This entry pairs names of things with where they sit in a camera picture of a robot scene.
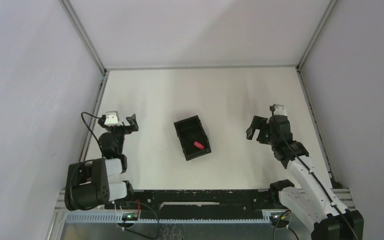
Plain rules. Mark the white slotted cable duct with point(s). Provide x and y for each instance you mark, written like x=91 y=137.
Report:
x=112 y=217

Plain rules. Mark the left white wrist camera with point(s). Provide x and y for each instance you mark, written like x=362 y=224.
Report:
x=111 y=118

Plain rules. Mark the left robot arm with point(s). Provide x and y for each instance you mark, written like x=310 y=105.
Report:
x=89 y=183

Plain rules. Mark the black plastic bin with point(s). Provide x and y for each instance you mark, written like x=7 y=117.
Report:
x=192 y=126

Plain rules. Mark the black mounting rail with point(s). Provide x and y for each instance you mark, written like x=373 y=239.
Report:
x=256 y=199

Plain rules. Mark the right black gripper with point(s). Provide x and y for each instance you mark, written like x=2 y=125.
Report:
x=260 y=123

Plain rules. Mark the red handled screwdriver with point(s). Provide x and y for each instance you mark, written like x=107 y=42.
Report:
x=194 y=142

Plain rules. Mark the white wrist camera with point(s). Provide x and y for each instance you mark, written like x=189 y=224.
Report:
x=111 y=118
x=278 y=110

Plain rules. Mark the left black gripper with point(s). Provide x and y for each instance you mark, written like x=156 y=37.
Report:
x=119 y=127

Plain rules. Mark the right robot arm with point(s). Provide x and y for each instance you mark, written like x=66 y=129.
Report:
x=325 y=216

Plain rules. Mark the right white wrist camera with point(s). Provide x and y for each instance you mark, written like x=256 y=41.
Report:
x=278 y=110

